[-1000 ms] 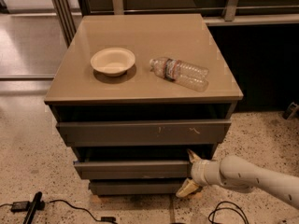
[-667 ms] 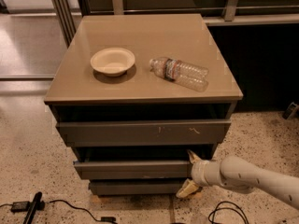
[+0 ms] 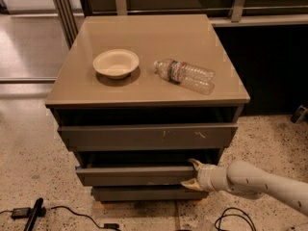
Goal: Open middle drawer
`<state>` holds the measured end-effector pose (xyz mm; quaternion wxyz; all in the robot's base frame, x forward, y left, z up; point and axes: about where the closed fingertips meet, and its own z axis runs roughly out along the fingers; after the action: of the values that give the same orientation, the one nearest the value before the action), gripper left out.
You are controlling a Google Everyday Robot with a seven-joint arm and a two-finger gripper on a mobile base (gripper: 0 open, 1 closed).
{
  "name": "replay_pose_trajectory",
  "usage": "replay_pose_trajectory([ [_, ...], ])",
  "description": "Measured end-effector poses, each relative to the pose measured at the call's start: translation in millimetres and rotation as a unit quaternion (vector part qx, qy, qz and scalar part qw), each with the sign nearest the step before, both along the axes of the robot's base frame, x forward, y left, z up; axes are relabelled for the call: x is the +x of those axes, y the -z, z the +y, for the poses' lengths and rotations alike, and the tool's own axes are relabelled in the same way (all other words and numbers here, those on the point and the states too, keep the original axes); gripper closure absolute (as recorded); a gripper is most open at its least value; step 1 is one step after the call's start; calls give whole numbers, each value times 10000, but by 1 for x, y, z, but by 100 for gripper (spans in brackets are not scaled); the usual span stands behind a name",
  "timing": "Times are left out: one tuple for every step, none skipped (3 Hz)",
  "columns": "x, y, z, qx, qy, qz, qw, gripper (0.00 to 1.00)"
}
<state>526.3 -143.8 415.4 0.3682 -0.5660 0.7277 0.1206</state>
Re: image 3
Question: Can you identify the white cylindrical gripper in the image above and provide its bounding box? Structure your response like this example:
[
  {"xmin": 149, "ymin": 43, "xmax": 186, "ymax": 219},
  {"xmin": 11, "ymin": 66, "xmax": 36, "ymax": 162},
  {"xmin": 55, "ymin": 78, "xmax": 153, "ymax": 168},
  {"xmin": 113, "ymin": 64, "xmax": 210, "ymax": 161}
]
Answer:
[{"xmin": 181, "ymin": 159, "xmax": 229, "ymax": 192}]

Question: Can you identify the grey drawer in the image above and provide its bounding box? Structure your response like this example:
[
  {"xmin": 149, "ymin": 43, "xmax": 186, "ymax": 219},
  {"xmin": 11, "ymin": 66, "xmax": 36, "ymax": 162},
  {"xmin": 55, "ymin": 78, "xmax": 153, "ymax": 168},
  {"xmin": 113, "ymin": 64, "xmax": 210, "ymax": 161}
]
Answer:
[
  {"xmin": 76, "ymin": 149, "xmax": 220, "ymax": 187},
  {"xmin": 59, "ymin": 123, "xmax": 238, "ymax": 152},
  {"xmin": 91, "ymin": 185, "xmax": 208, "ymax": 202}
]

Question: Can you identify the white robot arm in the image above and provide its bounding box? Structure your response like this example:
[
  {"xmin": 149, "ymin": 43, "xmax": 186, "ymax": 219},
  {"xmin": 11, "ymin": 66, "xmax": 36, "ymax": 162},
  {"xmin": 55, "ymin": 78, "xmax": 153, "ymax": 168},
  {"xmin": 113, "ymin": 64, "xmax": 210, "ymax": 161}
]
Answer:
[{"xmin": 181, "ymin": 159, "xmax": 308, "ymax": 216}]

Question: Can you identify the grey three-drawer cabinet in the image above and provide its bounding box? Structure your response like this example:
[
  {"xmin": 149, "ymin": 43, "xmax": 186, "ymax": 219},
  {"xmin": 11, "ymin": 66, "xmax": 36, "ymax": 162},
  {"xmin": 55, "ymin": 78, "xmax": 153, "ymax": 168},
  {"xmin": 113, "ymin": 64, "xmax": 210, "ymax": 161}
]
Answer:
[{"xmin": 44, "ymin": 13, "xmax": 251, "ymax": 203}]

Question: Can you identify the clear plastic water bottle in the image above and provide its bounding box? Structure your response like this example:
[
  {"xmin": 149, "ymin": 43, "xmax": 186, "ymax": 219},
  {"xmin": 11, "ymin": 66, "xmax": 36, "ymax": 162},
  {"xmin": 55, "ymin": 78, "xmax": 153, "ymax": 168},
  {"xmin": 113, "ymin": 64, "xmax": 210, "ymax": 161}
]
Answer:
[{"xmin": 154, "ymin": 59, "xmax": 215, "ymax": 95}]

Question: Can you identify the dark object on floor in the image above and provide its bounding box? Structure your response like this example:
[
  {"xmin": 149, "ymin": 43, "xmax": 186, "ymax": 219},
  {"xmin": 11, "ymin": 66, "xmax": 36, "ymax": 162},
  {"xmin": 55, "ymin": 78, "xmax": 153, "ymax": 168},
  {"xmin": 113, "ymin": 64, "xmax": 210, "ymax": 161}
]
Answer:
[{"xmin": 291, "ymin": 105, "xmax": 308, "ymax": 124}]

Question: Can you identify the white paper bowl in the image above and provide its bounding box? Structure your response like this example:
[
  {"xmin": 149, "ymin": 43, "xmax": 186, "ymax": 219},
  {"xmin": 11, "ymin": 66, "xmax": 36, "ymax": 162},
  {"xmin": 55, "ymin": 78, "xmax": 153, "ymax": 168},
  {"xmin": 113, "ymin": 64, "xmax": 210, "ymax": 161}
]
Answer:
[{"xmin": 92, "ymin": 49, "xmax": 140, "ymax": 79}]

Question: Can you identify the black power adapter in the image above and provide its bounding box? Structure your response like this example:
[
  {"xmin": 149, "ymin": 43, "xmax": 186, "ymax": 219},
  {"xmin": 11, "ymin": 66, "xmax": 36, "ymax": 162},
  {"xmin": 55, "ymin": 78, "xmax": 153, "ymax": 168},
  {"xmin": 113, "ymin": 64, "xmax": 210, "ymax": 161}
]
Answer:
[{"xmin": 11, "ymin": 207, "xmax": 31, "ymax": 219}]

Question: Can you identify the metal shelf rack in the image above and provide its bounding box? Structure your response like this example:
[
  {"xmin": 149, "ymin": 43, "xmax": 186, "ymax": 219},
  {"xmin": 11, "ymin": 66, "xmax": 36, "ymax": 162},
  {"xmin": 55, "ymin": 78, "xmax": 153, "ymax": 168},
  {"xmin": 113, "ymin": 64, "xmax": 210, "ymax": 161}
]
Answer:
[{"xmin": 53, "ymin": 0, "xmax": 308, "ymax": 44}]

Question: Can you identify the black looped cable right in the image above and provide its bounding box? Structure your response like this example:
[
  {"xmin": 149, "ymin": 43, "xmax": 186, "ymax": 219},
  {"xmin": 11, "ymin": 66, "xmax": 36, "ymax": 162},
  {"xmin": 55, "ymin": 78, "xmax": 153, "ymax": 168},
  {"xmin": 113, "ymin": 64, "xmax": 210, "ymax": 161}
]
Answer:
[{"xmin": 214, "ymin": 207, "xmax": 257, "ymax": 231}]

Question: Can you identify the black floor cable left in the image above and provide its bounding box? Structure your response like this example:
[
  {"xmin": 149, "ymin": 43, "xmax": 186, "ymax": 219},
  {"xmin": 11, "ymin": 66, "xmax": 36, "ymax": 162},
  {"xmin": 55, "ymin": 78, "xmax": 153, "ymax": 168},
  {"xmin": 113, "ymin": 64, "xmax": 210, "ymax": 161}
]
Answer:
[{"xmin": 45, "ymin": 205, "xmax": 121, "ymax": 231}]

